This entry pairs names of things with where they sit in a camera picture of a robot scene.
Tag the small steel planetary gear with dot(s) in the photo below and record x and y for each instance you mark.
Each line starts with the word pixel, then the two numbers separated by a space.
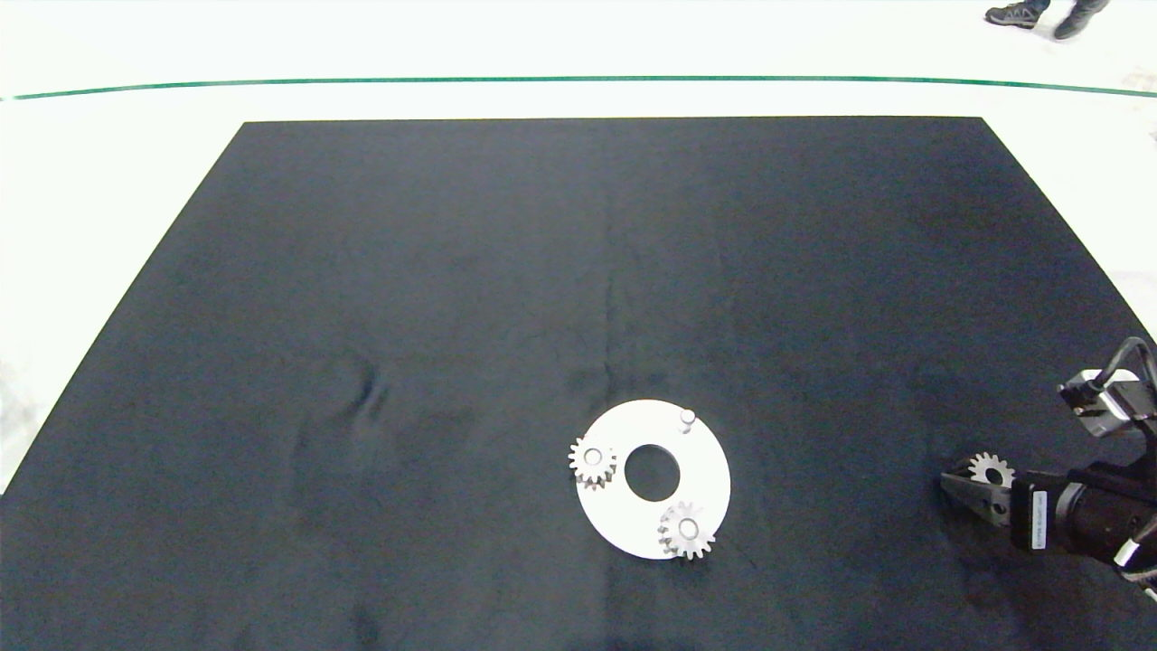
pixel 583 464
pixel 676 535
pixel 982 468

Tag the round white pinned carrier plate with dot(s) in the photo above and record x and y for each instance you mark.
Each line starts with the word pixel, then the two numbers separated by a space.
pixel 705 470

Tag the person's shoe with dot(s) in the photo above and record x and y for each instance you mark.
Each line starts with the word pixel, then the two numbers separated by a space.
pixel 1077 18
pixel 1012 15

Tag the dark rectangular work mat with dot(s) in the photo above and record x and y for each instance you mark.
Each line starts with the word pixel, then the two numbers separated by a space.
pixel 542 271

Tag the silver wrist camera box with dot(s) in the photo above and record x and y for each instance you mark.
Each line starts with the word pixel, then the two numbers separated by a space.
pixel 1116 407

